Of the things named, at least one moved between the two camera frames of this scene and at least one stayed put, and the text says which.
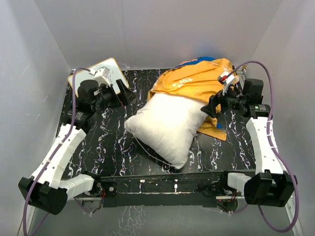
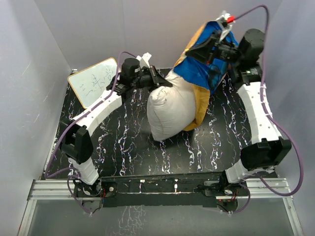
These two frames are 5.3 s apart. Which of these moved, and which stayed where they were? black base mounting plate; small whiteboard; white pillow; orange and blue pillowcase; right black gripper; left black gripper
Moved: right black gripper; orange and blue pillowcase; left black gripper; white pillow
Stayed: black base mounting plate; small whiteboard
